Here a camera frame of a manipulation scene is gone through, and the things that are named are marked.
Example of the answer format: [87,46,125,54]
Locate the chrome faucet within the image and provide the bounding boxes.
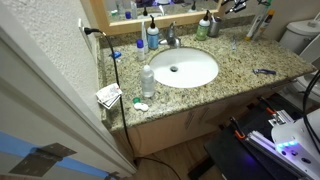
[158,20,182,48]

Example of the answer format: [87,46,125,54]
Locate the small white bottle blue cap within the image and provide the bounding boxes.
[135,38,146,62]

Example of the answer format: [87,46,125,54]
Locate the tall white squeeze tube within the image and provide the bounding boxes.
[140,20,149,54]

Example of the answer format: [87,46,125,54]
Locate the small blue object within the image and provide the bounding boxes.
[109,49,123,60]

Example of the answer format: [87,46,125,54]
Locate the white door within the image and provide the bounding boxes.
[0,4,138,180]

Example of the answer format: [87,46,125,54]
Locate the wood framed mirror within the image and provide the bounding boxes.
[80,0,230,36]

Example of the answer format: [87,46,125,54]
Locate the white green contact lens case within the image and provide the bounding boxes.
[132,96,150,113]

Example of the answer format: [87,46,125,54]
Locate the stack of paper cards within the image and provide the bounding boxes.
[95,82,124,110]

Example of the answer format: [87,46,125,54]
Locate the white toilet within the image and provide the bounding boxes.
[279,12,320,113]

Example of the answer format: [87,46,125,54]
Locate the black power cable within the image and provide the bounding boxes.
[83,26,183,180]

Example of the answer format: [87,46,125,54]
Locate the blue razor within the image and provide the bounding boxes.
[252,67,277,76]

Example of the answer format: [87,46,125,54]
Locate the metal door hinge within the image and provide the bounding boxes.
[8,142,78,178]

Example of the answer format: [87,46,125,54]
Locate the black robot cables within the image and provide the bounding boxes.
[301,69,320,148]

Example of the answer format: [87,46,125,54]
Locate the black robot cart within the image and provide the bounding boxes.
[187,93,320,180]

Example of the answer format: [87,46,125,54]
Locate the clear plastic bottle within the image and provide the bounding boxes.
[140,64,156,98]

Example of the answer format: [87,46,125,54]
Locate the wooden vanity cabinet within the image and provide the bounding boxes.
[111,78,301,158]

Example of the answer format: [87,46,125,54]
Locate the green soap pump bottle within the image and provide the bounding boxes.
[195,9,211,42]

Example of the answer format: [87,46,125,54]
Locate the white wall outlet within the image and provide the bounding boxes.
[77,17,94,56]

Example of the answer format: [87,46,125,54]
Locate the brown spray bottle orange cap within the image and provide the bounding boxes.
[256,8,277,41]

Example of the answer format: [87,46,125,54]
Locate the orange black clamp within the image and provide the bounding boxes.
[256,95,278,118]
[229,115,248,141]

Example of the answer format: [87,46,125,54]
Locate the white oval sink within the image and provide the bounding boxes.
[148,47,220,89]

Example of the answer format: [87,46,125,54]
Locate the aluminium mounting rail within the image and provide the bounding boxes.
[244,109,314,180]

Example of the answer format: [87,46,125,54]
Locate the blue soap pump bottle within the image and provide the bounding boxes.
[146,14,160,50]

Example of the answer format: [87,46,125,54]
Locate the silver metal cup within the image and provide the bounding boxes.
[208,16,223,38]

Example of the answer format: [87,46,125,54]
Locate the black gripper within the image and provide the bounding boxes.
[220,0,250,15]

